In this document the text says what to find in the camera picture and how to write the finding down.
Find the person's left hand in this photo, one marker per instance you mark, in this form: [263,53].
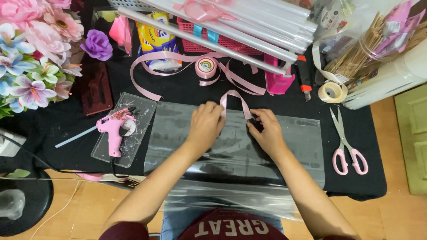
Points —
[204,128]

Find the person's right hand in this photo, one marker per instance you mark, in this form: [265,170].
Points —
[270,135]

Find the short pink ribbon strip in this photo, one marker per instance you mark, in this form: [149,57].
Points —
[237,95]

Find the clear cellophane sheet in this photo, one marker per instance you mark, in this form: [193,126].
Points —
[233,166]

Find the pink stapler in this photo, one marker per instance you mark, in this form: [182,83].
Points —
[277,81]

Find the pink ribbon roll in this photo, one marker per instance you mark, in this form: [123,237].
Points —
[206,67]

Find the clear acrylic plate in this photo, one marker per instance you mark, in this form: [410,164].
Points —
[140,113]

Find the long pink ribbon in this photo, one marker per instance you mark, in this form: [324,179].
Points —
[146,91]

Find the orange black utility knife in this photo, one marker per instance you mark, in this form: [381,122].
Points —
[304,75]

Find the clear tape roll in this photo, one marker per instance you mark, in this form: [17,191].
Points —
[328,93]

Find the red plastic basket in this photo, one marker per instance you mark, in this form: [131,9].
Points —
[233,43]

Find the pink hot glue gun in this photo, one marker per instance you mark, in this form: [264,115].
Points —
[113,130]

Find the black table cloth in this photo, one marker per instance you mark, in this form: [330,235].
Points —
[350,180]

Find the blue clips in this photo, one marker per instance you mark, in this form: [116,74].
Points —
[206,33]

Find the person's maroon shirt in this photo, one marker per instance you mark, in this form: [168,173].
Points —
[233,226]

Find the yellow blue packet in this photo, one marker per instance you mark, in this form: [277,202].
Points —
[156,40]

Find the bundle of clear cellophane rolls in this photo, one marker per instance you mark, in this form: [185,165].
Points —
[253,30]

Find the dark red tray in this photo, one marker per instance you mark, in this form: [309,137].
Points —
[96,90]

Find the bundle of wooden sticks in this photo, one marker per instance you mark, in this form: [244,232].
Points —
[353,56]

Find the pink ribbon bow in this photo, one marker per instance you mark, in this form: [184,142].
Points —
[200,10]

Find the clear box with pink item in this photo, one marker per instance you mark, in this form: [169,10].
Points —
[120,31]

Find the translucent glue stick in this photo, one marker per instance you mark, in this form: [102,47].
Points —
[75,137]

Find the clear plastic bag of supplies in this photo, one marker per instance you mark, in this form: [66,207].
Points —
[333,20]

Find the white plastic appliance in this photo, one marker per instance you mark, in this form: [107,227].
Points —
[393,80]

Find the purple artificial rose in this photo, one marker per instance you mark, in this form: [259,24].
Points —
[97,45]

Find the green panel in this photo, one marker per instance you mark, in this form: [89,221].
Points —
[412,140]

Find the white plastic basket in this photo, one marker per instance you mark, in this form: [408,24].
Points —
[126,4]

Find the pink packets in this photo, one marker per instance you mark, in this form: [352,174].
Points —
[397,30]

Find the bouquet of artificial flowers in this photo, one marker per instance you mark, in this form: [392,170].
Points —
[36,53]

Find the green artificial leaf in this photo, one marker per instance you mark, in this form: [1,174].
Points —
[19,173]

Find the black round stool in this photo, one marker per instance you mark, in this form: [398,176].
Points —
[30,206]

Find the white power strip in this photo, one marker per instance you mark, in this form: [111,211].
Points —
[10,145]

